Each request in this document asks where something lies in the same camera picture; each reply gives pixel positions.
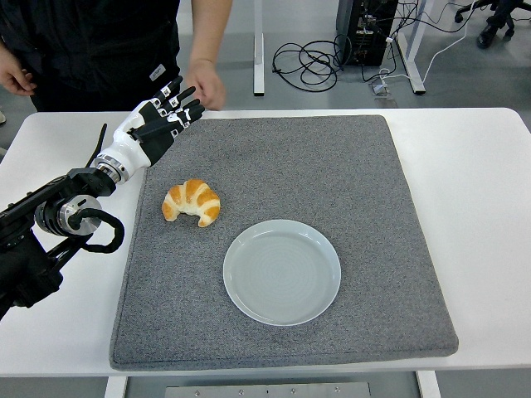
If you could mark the person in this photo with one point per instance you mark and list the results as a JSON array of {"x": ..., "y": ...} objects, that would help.
[{"x": 95, "y": 41}]

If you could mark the beige shoe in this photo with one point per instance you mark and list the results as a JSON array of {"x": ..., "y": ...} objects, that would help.
[{"x": 2, "y": 116}]

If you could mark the person's right hand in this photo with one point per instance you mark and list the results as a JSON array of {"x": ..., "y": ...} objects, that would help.
[{"x": 16, "y": 81}]

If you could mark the grey fabric mat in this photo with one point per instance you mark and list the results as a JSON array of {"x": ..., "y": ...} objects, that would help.
[{"x": 311, "y": 174}]

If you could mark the person's left hand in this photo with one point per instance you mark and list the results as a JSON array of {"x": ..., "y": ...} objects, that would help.
[{"x": 209, "y": 83}]

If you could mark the slim white desk leg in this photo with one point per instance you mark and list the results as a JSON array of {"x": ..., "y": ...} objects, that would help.
[{"x": 258, "y": 49}]

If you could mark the golden croissant bread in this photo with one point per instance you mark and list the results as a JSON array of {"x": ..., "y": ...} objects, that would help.
[{"x": 195, "y": 195}]

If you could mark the person's left forearm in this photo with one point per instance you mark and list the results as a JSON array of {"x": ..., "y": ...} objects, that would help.
[{"x": 211, "y": 29}]

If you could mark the pale grey round plate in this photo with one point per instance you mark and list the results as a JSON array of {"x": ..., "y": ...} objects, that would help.
[{"x": 282, "y": 273}]

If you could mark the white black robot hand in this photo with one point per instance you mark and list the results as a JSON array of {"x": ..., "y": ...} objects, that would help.
[{"x": 128, "y": 149}]

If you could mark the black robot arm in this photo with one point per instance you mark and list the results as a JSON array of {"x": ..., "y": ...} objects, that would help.
[{"x": 79, "y": 182}]

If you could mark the white desk leg with foot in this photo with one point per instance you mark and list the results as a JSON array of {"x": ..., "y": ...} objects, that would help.
[{"x": 415, "y": 79}]

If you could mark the metal floor socket box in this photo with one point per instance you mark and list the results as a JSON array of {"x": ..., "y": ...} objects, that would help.
[{"x": 379, "y": 89}]

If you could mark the white table leg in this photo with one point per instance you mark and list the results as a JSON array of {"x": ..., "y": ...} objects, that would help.
[
  {"x": 429, "y": 385},
  {"x": 114, "y": 389}
]

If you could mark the black computer tower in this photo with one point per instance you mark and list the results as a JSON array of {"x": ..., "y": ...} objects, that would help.
[{"x": 373, "y": 45}]

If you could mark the grey metal plate with screws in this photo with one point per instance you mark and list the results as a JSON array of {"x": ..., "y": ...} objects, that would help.
[{"x": 265, "y": 391}]

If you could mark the black office chair base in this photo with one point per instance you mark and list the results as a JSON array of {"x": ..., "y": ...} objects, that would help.
[{"x": 498, "y": 20}]

